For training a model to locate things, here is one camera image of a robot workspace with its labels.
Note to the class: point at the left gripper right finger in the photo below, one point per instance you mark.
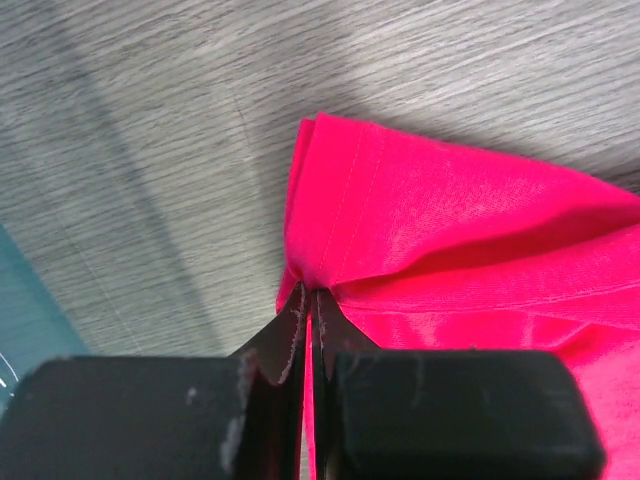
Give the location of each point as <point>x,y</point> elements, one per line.
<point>382,413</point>

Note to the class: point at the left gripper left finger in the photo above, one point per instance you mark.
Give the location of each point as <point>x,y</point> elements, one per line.
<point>126,417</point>

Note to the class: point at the red t shirt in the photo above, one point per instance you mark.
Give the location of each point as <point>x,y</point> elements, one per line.
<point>426,244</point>

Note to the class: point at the teal plastic bin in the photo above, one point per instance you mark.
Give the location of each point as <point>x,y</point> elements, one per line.
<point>33,327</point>

